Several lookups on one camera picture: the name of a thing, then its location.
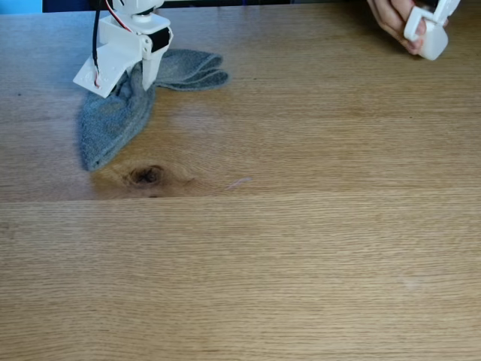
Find grey terry cleaning cloth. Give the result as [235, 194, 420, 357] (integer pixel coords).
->
[77, 48, 230, 172]

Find white leader arm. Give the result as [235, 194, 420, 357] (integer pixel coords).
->
[403, 0, 462, 62]

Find person's hand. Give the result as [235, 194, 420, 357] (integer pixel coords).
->
[366, 0, 450, 56]

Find dark blue furniture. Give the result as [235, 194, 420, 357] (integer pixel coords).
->
[42, 0, 95, 14]

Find black cable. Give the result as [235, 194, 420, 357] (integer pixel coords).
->
[91, 0, 103, 73]

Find red and white wire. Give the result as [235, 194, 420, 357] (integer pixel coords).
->
[93, 0, 133, 89]

